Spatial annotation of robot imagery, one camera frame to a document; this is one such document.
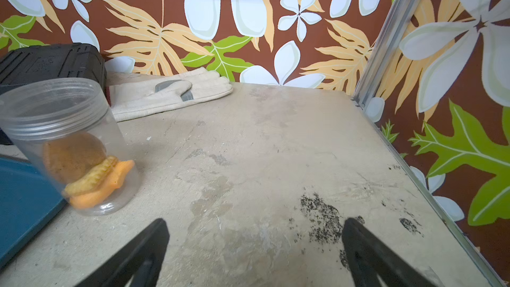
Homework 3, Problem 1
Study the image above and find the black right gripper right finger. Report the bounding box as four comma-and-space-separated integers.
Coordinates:
342, 218, 434, 286

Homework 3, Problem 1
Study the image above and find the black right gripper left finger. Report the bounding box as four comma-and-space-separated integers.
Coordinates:
78, 218, 170, 286

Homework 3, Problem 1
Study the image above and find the orange fish-shaped cookie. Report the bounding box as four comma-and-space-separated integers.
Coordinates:
70, 160, 135, 209

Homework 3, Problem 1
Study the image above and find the yellow rectangular cracker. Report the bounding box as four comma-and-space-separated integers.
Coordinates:
62, 155, 118, 197

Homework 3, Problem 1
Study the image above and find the round brown cookie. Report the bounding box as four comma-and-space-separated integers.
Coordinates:
42, 132, 106, 184

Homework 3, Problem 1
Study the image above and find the clear plastic cookie jar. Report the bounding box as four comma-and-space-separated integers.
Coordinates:
1, 78, 141, 216

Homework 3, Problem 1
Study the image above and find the teal plastic tray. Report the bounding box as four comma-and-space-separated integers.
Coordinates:
1, 158, 66, 268

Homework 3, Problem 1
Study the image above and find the black plastic tool case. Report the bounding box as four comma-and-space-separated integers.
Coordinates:
0, 43, 108, 146

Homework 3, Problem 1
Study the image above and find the aluminium frame post right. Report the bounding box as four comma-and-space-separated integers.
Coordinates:
353, 0, 420, 108

